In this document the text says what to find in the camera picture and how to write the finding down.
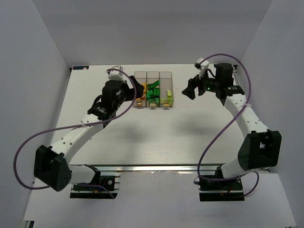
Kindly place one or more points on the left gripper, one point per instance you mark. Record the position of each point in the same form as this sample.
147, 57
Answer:
132, 88

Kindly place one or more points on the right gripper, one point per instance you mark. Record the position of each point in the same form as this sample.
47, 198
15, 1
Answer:
197, 83

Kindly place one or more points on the green 2x2 lego brick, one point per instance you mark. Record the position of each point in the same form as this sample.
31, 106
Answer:
149, 96

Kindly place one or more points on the orange round lego piece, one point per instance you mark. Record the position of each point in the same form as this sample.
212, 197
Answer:
141, 98

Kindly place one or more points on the green long lego brick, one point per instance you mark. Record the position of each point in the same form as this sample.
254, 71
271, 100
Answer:
153, 85

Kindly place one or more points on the green 2x3 lego brick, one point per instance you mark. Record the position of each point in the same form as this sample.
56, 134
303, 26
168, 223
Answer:
156, 93

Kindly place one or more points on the green lego plate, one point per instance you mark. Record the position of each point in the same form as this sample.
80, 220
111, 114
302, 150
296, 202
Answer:
150, 90

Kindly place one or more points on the light green sloped lego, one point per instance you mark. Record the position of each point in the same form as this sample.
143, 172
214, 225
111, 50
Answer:
169, 94

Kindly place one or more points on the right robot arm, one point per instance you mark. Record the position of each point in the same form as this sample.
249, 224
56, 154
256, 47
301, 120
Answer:
261, 146

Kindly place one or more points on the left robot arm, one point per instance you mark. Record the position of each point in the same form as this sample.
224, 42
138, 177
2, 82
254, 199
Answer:
52, 162

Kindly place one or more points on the left clear container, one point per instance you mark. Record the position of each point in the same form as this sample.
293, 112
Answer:
141, 77

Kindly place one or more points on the clear container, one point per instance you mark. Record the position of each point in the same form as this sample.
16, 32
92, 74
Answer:
141, 77
153, 76
165, 84

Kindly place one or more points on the middle clear container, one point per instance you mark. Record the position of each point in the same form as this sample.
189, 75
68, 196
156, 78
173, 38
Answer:
153, 76

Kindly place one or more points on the right clear container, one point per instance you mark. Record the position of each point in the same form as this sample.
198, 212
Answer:
165, 84

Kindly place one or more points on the left blue label sticker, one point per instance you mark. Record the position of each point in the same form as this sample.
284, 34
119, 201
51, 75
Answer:
80, 67

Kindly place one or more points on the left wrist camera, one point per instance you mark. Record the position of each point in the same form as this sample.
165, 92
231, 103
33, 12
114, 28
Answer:
116, 75

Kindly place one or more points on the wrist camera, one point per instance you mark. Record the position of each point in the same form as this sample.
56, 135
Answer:
116, 75
202, 65

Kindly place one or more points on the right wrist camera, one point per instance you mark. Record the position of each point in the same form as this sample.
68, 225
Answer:
202, 65

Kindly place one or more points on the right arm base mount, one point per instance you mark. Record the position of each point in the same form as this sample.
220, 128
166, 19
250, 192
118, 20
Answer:
220, 191

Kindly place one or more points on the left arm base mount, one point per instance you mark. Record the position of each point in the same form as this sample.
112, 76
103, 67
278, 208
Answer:
88, 182

